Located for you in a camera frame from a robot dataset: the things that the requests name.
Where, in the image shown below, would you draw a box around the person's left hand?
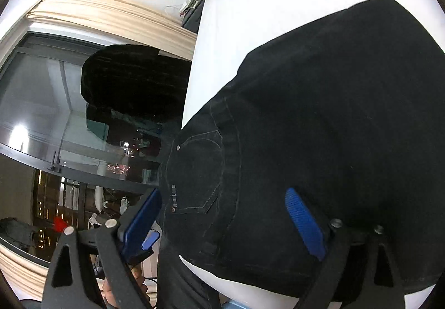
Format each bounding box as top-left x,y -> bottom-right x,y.
101,266 -> 151,309

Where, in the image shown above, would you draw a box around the glass balcony door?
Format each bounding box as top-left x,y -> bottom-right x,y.
0,31 -> 190,263

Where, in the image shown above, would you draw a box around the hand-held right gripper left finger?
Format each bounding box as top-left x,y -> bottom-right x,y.
42,187 -> 162,309

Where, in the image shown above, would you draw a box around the grey nightstand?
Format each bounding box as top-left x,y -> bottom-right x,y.
180,0 -> 208,32

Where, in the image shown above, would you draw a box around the black pants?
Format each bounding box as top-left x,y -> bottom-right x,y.
156,0 -> 445,309

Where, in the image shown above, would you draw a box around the dark hanging garment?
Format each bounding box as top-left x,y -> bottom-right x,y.
81,45 -> 192,161

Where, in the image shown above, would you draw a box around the white items on nightstand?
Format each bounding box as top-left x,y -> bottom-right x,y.
178,0 -> 203,16

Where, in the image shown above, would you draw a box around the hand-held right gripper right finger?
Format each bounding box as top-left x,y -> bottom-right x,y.
285,187 -> 406,309

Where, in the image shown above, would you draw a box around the cream curtain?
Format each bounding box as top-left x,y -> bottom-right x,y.
0,244 -> 50,298
27,0 -> 197,61

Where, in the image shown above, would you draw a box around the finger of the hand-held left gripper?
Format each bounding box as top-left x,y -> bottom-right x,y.
128,231 -> 161,265

